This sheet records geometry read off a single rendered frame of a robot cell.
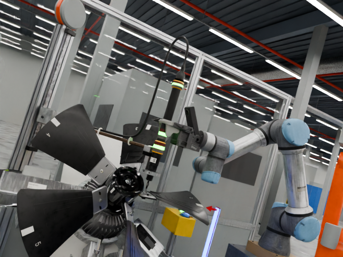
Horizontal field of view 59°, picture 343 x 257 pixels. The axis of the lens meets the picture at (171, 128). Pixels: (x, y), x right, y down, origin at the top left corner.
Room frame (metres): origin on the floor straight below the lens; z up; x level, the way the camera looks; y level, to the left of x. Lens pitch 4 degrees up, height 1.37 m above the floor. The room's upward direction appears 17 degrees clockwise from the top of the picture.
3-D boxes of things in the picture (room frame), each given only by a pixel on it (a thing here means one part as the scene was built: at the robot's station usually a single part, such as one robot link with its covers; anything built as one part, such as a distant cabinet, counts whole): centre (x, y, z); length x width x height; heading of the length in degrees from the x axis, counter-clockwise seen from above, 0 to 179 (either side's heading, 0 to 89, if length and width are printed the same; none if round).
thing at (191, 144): (1.19, -0.07, 1.43); 0.12 x 0.08 x 0.09; 116
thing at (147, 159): (1.14, 0.03, 1.31); 0.09 x 0.07 x 0.10; 61
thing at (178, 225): (1.56, -0.17, 1.02); 0.16 x 0.10 x 0.11; 26
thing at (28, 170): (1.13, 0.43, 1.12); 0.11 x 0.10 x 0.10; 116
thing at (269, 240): (1.49, -0.65, 1.10); 0.15 x 0.15 x 0.10
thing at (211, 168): (1.27, -0.21, 1.34); 0.11 x 0.08 x 0.11; 13
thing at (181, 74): (1.14, 0.02, 1.46); 0.04 x 0.04 x 0.46
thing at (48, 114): (1.44, 0.57, 1.35); 0.10 x 0.07 x 0.08; 61
